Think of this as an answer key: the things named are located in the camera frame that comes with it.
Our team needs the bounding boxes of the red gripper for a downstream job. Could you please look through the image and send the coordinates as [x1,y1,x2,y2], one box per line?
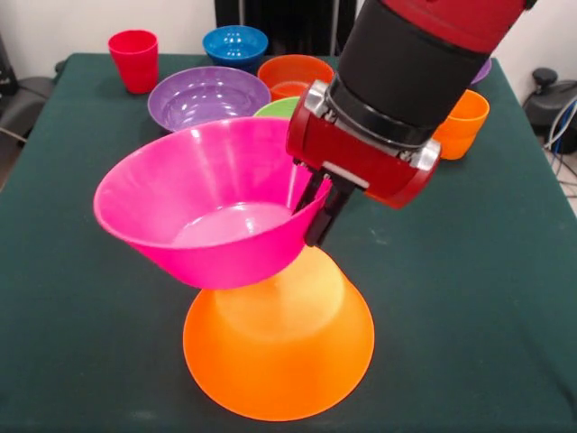
[286,97,442,248]

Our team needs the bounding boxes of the green plastic bowl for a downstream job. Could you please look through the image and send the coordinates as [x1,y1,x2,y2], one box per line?
[252,97,301,119]

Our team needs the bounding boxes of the large pink plastic bowl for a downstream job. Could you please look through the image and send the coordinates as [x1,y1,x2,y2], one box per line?
[92,115,333,290]

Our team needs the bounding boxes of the purple plastic bowl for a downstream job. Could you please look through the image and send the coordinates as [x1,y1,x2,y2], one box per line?
[471,58,492,87]
[147,66,271,133]

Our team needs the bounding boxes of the large orange plastic bowl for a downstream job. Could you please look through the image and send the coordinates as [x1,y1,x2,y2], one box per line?
[182,246,376,423]

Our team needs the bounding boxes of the small red-orange plastic bowl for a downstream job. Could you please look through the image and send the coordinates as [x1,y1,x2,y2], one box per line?
[256,54,337,101]

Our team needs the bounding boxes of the dark green table cloth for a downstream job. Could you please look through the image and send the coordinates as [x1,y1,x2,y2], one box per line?
[0,52,577,433]

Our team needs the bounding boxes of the orange plastic cup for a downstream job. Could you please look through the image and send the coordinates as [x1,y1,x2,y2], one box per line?
[431,88,490,161]

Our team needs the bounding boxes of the small blue plastic bowl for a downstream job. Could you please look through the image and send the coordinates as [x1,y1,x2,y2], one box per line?
[201,25,270,73]

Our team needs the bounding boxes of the red plastic cup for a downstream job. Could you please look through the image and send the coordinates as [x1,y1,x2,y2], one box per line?
[107,29,160,95]

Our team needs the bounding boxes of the tangle of cables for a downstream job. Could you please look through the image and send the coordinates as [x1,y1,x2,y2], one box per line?
[543,97,577,199]

